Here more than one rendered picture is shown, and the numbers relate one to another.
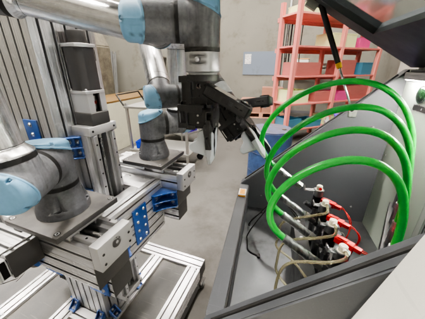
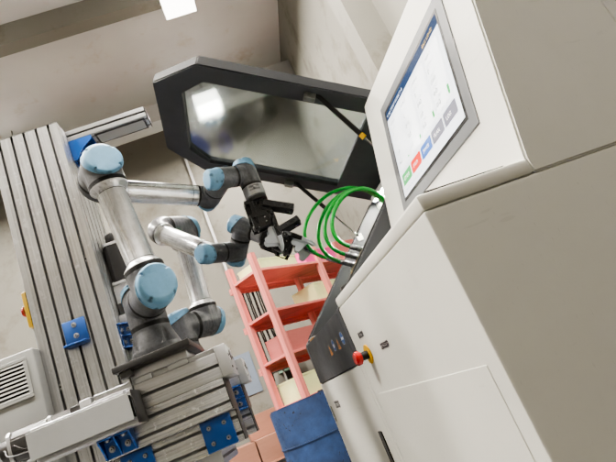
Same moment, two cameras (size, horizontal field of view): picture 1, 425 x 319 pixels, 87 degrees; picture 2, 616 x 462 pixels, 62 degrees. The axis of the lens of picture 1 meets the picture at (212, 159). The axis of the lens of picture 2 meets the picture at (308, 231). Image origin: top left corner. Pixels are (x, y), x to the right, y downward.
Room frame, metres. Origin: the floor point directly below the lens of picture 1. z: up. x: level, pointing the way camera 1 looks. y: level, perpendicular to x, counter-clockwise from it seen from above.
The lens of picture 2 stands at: (-1.00, 0.74, 0.76)
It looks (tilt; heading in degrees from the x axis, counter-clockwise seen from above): 17 degrees up; 330
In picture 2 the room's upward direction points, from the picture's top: 23 degrees counter-clockwise
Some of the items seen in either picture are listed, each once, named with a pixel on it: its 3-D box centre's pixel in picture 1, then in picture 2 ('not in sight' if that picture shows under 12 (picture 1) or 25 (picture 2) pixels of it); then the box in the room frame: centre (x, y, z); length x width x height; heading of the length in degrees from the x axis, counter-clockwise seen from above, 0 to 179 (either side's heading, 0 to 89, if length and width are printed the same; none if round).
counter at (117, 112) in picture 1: (119, 118); not in sight; (4.63, 1.94, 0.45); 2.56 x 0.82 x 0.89; 159
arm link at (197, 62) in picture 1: (202, 64); (254, 192); (0.52, 0.02, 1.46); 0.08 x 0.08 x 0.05
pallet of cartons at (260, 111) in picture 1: (261, 101); (254, 446); (7.18, -1.54, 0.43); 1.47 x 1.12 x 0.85; 69
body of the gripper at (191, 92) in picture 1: (200, 102); (260, 214); (0.52, 0.03, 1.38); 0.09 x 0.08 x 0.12; 76
